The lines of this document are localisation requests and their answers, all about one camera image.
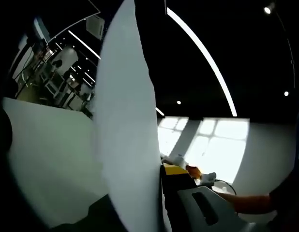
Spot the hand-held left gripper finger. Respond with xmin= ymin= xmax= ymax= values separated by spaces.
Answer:
xmin=160 ymin=163 xmax=269 ymax=232

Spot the stack of white printing papers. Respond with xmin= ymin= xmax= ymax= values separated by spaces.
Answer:
xmin=93 ymin=0 xmax=171 ymax=232

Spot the large bright window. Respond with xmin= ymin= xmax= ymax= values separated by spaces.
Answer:
xmin=185 ymin=118 xmax=250 ymax=186

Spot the white plastic bottle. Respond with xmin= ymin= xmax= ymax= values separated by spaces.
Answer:
xmin=173 ymin=156 xmax=187 ymax=168

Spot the small bright window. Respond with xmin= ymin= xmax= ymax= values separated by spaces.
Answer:
xmin=157 ymin=116 xmax=189 ymax=157

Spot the long ceiling light strip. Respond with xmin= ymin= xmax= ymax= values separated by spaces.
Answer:
xmin=166 ymin=7 xmax=238 ymax=117

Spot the thin ceiling light strip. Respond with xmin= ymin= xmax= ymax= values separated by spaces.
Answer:
xmin=68 ymin=30 xmax=165 ymax=116

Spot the ceiling air conditioner unit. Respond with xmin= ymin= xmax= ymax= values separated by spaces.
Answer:
xmin=86 ymin=14 xmax=105 ymax=39

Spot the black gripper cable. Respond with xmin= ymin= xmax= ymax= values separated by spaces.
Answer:
xmin=215 ymin=179 xmax=238 ymax=195

